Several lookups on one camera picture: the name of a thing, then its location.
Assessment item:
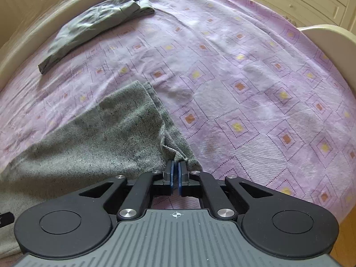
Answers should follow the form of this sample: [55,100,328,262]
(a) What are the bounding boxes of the purple patterned bedsheet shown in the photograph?
[0,0,356,223]

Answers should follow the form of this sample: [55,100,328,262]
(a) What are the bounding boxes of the speckled grey pants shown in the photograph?
[0,80,200,258]

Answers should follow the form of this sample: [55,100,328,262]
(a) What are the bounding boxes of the cream duvet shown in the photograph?
[0,0,159,89]

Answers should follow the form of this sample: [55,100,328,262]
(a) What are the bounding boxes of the folded grey-blue pants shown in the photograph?
[37,0,156,75]

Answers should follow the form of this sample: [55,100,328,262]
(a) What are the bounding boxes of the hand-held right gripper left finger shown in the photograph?
[78,160,176,220]

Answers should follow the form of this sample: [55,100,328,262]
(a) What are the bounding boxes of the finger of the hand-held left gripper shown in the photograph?
[0,213,15,226]

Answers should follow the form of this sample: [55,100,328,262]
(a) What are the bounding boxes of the cream bed footboard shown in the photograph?
[296,24,356,96]

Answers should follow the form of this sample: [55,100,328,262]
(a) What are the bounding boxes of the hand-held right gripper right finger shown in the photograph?
[178,161,274,220]

